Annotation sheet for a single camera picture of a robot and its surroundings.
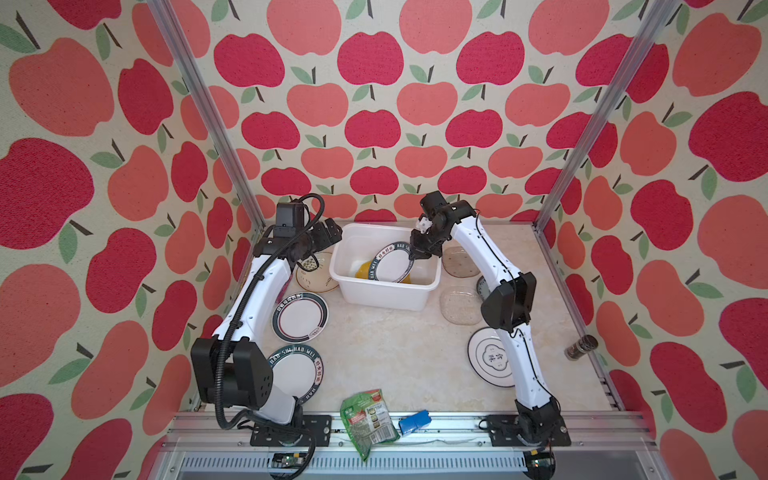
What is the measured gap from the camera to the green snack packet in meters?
0.72

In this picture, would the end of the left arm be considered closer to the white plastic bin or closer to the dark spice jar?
the white plastic bin

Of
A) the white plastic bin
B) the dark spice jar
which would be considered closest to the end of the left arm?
the white plastic bin
